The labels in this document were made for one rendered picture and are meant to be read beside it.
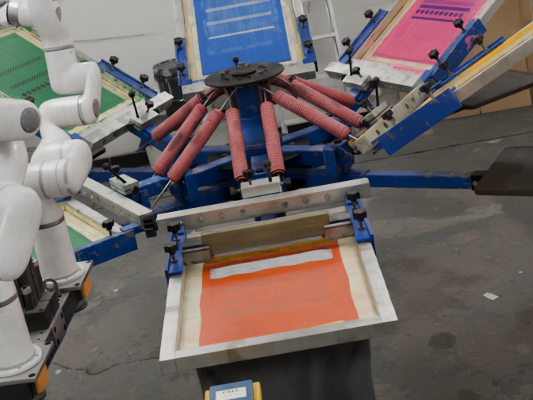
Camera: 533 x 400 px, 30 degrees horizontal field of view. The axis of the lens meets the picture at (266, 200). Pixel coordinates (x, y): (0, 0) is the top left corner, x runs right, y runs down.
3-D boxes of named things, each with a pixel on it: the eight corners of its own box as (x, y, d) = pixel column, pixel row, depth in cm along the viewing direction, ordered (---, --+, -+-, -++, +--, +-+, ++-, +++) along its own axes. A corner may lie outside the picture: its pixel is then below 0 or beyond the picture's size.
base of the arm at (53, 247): (21, 291, 256) (5, 236, 251) (33, 270, 268) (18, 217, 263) (78, 282, 255) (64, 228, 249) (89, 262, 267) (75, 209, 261)
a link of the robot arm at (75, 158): (52, 141, 283) (115, 132, 280) (9, 209, 252) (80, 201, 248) (36, 96, 276) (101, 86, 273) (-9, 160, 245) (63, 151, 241)
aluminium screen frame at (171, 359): (400, 333, 240) (397, 319, 238) (162, 375, 241) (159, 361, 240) (358, 214, 313) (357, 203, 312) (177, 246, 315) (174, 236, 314)
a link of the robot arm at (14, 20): (24, 34, 280) (14, 33, 280) (30, 4, 282) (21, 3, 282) (13, 25, 273) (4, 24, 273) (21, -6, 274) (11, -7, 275)
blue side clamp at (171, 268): (185, 290, 287) (181, 267, 284) (169, 292, 287) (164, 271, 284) (189, 248, 315) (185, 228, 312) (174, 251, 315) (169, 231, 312)
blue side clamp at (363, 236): (376, 256, 285) (373, 234, 283) (359, 259, 286) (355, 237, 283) (362, 217, 313) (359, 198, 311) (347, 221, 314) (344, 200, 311)
